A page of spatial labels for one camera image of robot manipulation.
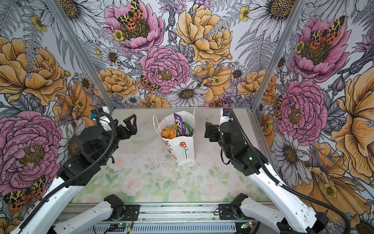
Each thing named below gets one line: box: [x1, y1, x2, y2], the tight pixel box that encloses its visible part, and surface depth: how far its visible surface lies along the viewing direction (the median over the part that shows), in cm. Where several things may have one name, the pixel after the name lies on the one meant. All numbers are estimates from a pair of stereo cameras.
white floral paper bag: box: [152, 107, 197, 166], surface depth 84 cm
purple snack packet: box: [173, 113, 190, 137], surface depth 85 cm
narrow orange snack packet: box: [160, 123, 178, 139], surface depth 81 cm
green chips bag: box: [184, 121, 194, 136], surface depth 91 cm
